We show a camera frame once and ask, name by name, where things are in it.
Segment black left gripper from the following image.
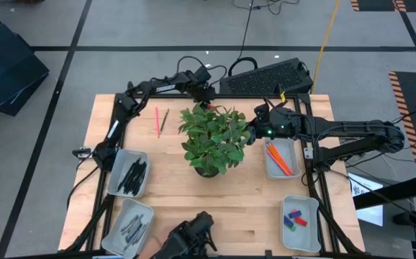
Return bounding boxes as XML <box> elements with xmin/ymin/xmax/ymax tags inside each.
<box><xmin>191</xmin><ymin>83</ymin><xmax>217</xmax><ymax>109</ymax></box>

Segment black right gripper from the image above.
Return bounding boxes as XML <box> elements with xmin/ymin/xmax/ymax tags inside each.
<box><xmin>244</xmin><ymin>107</ymin><xmax>302</xmax><ymax>147</ymax></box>

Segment green plant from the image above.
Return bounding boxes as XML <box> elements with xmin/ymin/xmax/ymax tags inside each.
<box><xmin>178</xmin><ymin>101</ymin><xmax>252</xmax><ymax>179</ymax></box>

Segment pink pencil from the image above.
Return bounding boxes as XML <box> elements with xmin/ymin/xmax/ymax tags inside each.
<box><xmin>154</xmin><ymin>106</ymin><xmax>161</xmax><ymax>139</ymax></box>
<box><xmin>267</xmin><ymin>142</ymin><xmax>290</xmax><ymax>177</ymax></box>
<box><xmin>266</xmin><ymin>143</ymin><xmax>287</xmax><ymax>177</ymax></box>

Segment orange pens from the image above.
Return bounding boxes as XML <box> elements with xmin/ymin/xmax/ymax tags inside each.
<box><xmin>269</xmin><ymin>142</ymin><xmax>293</xmax><ymax>176</ymax></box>

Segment orange pencil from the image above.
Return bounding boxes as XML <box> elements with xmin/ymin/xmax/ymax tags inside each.
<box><xmin>271</xmin><ymin>142</ymin><xmax>295</xmax><ymax>176</ymax></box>

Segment black pen white print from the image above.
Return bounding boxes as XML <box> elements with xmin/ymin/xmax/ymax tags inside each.
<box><xmin>132</xmin><ymin>163</ymin><xmax>148</xmax><ymax>197</ymax></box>

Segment black pens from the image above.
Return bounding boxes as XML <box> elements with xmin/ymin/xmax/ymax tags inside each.
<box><xmin>117</xmin><ymin>158</ymin><xmax>140</xmax><ymax>192</ymax></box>

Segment grey plastic bin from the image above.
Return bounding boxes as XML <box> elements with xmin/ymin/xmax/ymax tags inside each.
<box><xmin>264</xmin><ymin>137</ymin><xmax>300</xmax><ymax>181</ymax></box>
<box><xmin>101</xmin><ymin>197</ymin><xmax>156</xmax><ymax>259</ymax></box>
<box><xmin>106</xmin><ymin>148</ymin><xmax>151</xmax><ymax>199</ymax></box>
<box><xmin>279</xmin><ymin>195</ymin><xmax>321</xmax><ymax>253</ymax></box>

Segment grey crayon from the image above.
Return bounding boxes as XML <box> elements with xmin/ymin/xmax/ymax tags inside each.
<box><xmin>123</xmin><ymin>217</ymin><xmax>145</xmax><ymax>237</ymax></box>
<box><xmin>131</xmin><ymin>222</ymin><xmax>150</xmax><ymax>245</ymax></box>
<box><xmin>122</xmin><ymin>214</ymin><xmax>144</xmax><ymax>233</ymax></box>
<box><xmin>128</xmin><ymin>222</ymin><xmax>148</xmax><ymax>247</ymax></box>
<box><xmin>120</xmin><ymin>214</ymin><xmax>140</xmax><ymax>231</ymax></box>
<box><xmin>124</xmin><ymin>228</ymin><xmax>148</xmax><ymax>251</ymax></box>
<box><xmin>127</xmin><ymin>221</ymin><xmax>147</xmax><ymax>245</ymax></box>

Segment black perforated equipment case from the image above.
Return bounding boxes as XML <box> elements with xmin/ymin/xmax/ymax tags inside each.
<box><xmin>219</xmin><ymin>57</ymin><xmax>314</xmax><ymax>96</ymax></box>

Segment black bulky device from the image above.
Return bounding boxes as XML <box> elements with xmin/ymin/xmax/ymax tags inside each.
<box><xmin>150</xmin><ymin>211</ymin><xmax>219</xmax><ymax>259</ymax></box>

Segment white printed sheet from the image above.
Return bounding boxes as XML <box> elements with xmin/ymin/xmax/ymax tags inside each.
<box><xmin>348</xmin><ymin>172</ymin><xmax>385</xmax><ymax>227</ymax></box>

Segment black stand beam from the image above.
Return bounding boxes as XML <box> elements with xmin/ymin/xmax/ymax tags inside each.
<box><xmin>353</xmin><ymin>173</ymin><xmax>416</xmax><ymax>211</ymax></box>

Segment black hazard striped mat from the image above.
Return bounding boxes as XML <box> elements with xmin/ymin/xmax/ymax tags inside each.
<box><xmin>351</xmin><ymin>0</ymin><xmax>416</xmax><ymax>13</ymax></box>
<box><xmin>389</xmin><ymin>71</ymin><xmax>416</xmax><ymax>176</ymax></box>

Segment black folded panel box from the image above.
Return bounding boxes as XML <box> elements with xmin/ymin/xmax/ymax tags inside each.
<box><xmin>0</xmin><ymin>7</ymin><xmax>50</xmax><ymax>117</ymax></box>

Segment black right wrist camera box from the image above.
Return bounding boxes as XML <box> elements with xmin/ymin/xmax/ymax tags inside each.
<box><xmin>253</xmin><ymin>104</ymin><xmax>271</xmax><ymax>122</ymax></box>

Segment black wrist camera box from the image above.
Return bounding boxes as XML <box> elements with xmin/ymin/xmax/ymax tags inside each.
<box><xmin>253</xmin><ymin>104</ymin><xmax>271</xmax><ymax>122</ymax></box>
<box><xmin>193</xmin><ymin>65</ymin><xmax>212</xmax><ymax>83</ymax></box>

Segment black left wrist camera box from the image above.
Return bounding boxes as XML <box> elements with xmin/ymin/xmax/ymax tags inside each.
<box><xmin>193</xmin><ymin>65</ymin><xmax>212</xmax><ymax>83</ymax></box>

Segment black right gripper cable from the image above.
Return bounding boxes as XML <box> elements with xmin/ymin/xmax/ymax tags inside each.
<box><xmin>263</xmin><ymin>96</ymin><xmax>290</xmax><ymax>112</ymax></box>

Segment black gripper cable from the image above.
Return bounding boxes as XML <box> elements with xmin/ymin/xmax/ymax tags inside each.
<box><xmin>263</xmin><ymin>96</ymin><xmax>290</xmax><ymax>112</ymax></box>
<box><xmin>176</xmin><ymin>55</ymin><xmax>229</xmax><ymax>87</ymax></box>

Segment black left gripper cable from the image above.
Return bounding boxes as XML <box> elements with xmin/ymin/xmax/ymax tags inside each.
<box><xmin>176</xmin><ymin>55</ymin><xmax>229</xmax><ymax>87</ymax></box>

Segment black floor cable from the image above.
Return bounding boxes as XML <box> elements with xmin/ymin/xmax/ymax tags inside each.
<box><xmin>228</xmin><ymin>0</ymin><xmax>301</xmax><ymax>77</ymax></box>

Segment yellow hanging cable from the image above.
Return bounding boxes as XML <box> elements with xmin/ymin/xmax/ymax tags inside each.
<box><xmin>311</xmin><ymin>0</ymin><xmax>342</xmax><ymax>94</ymax></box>

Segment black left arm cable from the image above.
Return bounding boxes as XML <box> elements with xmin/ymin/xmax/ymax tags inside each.
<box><xmin>66</xmin><ymin>165</ymin><xmax>99</xmax><ymax>212</ymax></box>

